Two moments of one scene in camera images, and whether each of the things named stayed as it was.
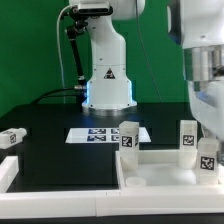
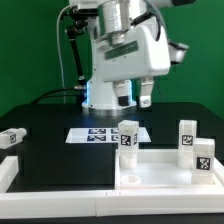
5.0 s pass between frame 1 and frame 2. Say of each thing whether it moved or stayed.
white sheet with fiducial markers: stayed
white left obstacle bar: stayed
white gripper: moved
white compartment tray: stayed
